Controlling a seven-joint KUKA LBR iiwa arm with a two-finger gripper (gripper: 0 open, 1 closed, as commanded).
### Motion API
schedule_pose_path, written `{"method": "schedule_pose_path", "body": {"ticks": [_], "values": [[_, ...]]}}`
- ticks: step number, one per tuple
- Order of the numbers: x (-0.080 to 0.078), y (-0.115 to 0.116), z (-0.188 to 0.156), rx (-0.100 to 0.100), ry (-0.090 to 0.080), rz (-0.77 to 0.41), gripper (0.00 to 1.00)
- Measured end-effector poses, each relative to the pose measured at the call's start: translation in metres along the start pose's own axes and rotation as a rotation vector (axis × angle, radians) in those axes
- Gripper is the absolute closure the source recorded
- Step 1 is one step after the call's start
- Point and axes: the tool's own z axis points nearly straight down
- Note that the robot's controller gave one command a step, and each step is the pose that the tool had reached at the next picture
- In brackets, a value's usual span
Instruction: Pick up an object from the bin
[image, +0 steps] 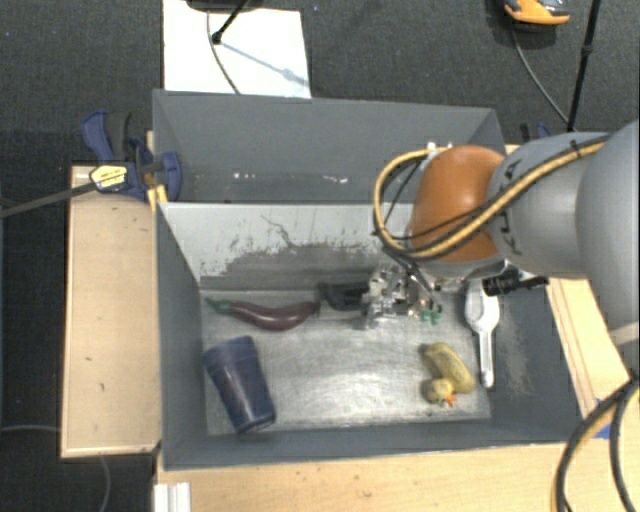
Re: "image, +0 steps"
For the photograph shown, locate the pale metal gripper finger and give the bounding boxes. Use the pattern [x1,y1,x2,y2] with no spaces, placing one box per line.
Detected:
[319,309,369,324]

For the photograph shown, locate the grey metal bin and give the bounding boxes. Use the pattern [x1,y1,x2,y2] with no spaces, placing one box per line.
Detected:
[151,88,584,472]

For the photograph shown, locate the purple toy eggplant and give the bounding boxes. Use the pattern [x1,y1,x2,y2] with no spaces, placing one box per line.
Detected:
[204,297,322,333]

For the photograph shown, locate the white plastic scoop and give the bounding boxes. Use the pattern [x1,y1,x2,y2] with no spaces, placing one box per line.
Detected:
[464,286,502,389]

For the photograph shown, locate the yellow rubber duck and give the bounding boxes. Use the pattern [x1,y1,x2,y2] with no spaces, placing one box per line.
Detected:
[418,341,478,409]

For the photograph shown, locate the dark blue cup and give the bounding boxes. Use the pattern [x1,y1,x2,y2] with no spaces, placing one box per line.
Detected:
[201,335,278,435]

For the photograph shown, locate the pale wood board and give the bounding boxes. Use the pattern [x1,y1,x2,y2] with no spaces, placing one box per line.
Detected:
[60,164,164,459]

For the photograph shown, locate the black cylinder on white bracket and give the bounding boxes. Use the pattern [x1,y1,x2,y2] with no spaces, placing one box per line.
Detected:
[469,267,550,300]

